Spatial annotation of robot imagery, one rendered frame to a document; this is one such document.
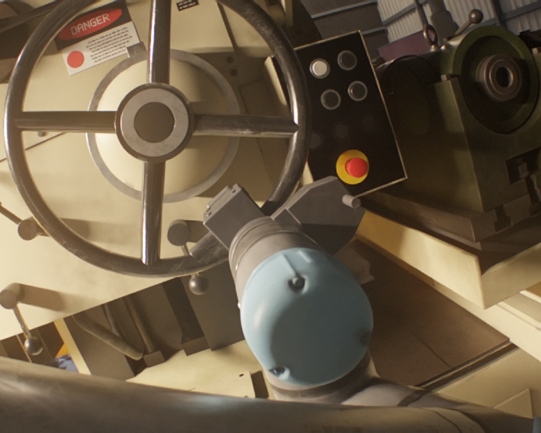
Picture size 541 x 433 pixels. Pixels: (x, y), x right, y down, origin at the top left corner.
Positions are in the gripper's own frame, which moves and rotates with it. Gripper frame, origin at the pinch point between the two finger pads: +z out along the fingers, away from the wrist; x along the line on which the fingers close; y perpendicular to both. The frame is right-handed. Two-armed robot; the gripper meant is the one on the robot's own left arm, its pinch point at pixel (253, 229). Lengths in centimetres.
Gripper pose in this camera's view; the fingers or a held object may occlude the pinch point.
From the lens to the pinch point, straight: 55.8
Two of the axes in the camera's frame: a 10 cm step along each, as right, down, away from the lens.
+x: 6.7, 7.2, 2.0
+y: -7.4, 6.8, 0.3
